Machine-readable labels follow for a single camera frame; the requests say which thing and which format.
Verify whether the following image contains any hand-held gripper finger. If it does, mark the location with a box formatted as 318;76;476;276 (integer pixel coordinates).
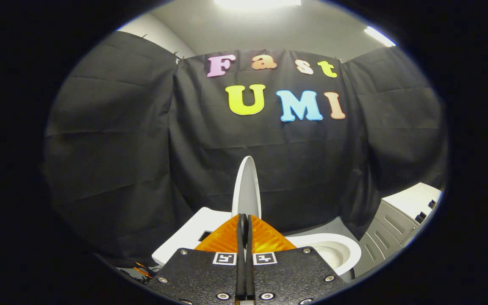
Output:
148;213;245;305
246;214;345;305

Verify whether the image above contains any white toilet lid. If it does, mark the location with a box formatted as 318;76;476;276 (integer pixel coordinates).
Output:
232;155;263;222

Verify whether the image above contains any white ceramic toilet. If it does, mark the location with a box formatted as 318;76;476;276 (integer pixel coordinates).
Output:
151;206;362;283

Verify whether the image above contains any black backdrop cloth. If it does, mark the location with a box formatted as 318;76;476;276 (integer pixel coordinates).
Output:
43;30;448;268

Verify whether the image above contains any grey cabinet with white top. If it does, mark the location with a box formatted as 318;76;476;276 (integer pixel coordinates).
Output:
353;182;444;279

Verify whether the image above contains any large ceiling light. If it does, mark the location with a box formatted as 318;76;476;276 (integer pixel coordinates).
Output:
213;0;302;9

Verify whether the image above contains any small ceiling light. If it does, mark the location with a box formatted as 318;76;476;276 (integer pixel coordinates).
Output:
364;26;397;47

